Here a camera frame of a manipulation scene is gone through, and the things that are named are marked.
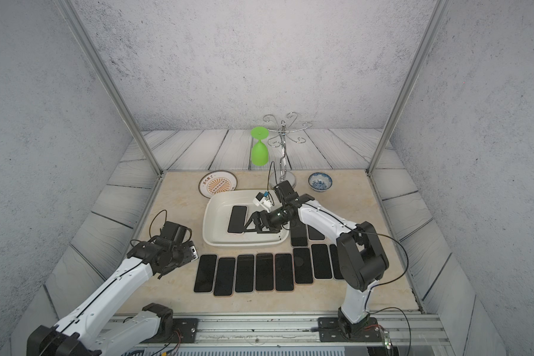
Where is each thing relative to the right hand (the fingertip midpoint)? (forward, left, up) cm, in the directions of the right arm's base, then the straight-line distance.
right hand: (252, 232), depth 80 cm
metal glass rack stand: (+39, -12, +17) cm, 44 cm away
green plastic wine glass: (+35, -1, +7) cm, 35 cm away
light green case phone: (-10, +4, -15) cm, 19 cm away
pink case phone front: (-10, -11, -15) cm, 21 cm away
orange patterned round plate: (+39, +24, -16) cm, 48 cm away
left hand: (-6, +23, -7) cm, 25 cm away
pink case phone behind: (-8, -3, -16) cm, 18 cm away
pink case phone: (+6, -18, -13) cm, 23 cm away
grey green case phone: (+7, -24, -15) cm, 29 cm away
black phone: (-12, +11, -14) cm, 21 cm away
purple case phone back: (+14, +9, -13) cm, 21 cm away
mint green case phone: (-9, +19, -17) cm, 27 cm away
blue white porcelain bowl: (+38, -30, -15) cm, 50 cm away
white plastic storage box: (+16, +19, -15) cm, 29 cm away
